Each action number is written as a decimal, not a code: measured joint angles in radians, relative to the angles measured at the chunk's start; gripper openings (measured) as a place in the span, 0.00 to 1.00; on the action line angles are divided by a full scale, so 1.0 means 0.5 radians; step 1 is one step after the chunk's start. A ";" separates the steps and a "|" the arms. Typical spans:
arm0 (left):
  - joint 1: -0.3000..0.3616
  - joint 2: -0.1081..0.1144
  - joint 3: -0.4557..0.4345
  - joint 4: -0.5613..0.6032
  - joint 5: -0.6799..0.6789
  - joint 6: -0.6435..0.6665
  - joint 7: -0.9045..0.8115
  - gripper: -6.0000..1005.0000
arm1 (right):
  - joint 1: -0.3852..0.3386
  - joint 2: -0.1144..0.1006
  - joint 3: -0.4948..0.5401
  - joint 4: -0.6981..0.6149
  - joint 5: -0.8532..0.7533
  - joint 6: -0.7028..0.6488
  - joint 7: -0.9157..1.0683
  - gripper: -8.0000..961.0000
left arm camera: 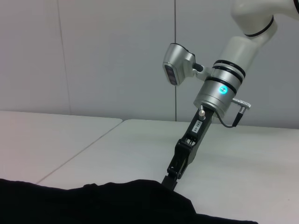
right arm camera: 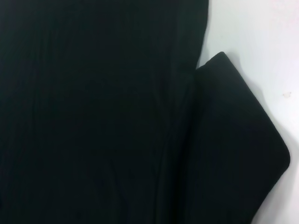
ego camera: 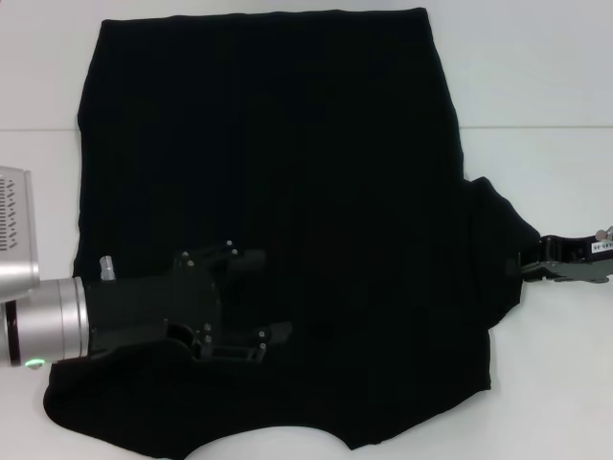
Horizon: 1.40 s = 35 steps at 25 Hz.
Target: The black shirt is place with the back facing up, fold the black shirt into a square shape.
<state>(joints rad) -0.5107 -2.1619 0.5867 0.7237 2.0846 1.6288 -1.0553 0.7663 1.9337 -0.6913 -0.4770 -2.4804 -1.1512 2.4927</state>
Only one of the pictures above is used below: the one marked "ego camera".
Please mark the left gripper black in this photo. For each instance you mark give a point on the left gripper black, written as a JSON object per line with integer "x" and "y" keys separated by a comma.
{"x": 143, "y": 306}

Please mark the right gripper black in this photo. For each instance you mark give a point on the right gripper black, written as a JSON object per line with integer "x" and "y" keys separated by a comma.
{"x": 579, "y": 268}

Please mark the black shirt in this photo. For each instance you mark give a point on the black shirt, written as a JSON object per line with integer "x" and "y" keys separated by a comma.
{"x": 311, "y": 167}

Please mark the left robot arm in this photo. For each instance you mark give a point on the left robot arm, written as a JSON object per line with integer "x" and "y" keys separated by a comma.
{"x": 48, "y": 321}

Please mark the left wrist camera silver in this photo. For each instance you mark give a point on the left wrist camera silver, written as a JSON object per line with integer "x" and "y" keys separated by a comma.
{"x": 14, "y": 230}

